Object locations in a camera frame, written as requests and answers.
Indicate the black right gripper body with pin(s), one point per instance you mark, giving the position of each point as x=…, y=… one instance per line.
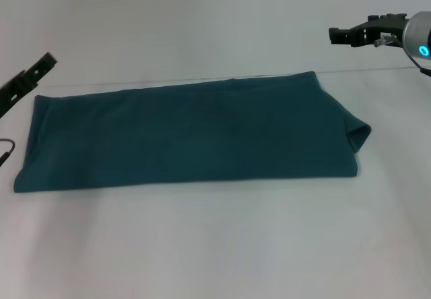
x=384, y=26

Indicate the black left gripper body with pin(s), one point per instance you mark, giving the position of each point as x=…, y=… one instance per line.
x=13, y=92

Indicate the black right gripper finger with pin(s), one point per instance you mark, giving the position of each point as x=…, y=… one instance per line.
x=341, y=36

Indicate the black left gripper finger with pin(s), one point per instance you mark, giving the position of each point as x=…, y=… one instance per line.
x=42, y=66

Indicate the teal t-shirt with FREE print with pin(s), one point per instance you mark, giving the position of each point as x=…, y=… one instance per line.
x=202, y=137

